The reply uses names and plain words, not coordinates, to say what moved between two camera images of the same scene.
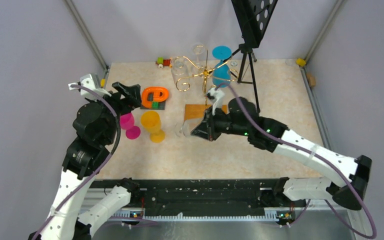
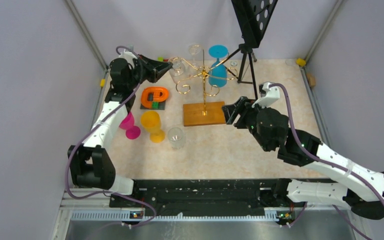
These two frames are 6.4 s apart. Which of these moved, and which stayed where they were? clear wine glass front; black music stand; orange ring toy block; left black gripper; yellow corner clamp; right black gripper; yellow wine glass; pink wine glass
Moved: clear wine glass front; left black gripper; right black gripper
Stayed: orange ring toy block; yellow corner clamp; yellow wine glass; pink wine glass; black music stand
